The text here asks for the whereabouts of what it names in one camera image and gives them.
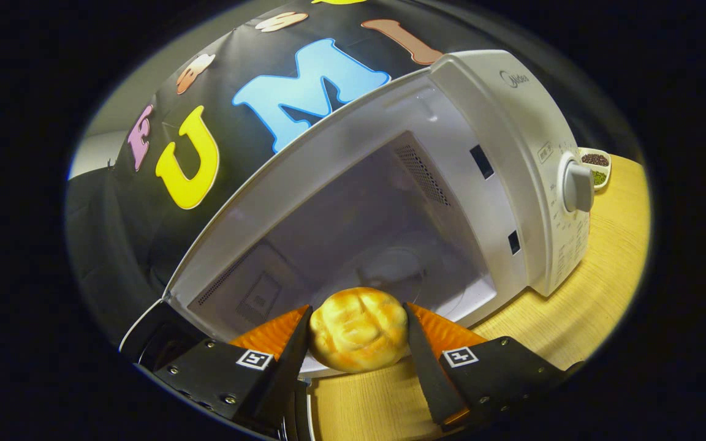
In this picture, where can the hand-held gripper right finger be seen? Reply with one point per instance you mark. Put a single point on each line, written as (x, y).
(426, 367)

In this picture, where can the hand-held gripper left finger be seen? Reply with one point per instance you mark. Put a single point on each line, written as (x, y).
(288, 361)

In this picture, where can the golden bread bun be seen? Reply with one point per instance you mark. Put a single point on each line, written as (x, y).
(359, 331)

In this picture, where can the white microwave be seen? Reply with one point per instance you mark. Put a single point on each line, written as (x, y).
(494, 122)

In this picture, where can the white sectioned condiment dish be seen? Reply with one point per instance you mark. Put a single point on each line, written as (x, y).
(595, 169)

